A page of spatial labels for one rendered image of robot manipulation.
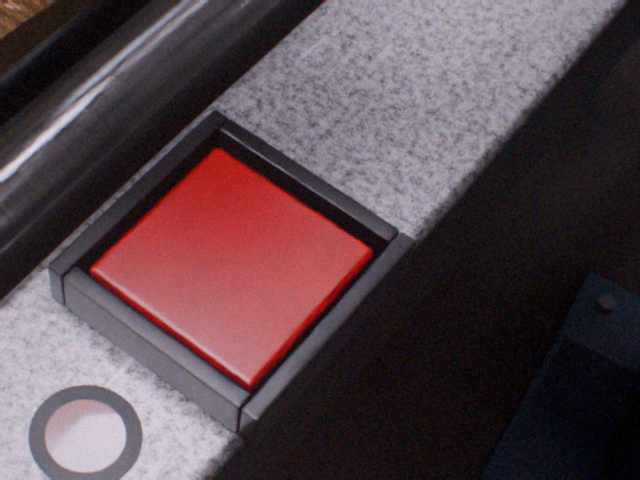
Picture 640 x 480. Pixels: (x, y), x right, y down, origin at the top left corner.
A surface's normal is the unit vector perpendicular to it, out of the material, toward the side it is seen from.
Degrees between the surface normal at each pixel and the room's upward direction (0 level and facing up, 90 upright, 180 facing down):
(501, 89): 0
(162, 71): 31
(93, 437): 0
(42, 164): 23
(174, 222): 0
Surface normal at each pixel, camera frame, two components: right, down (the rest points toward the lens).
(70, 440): 0.10, -0.56
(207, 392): -0.59, 0.63
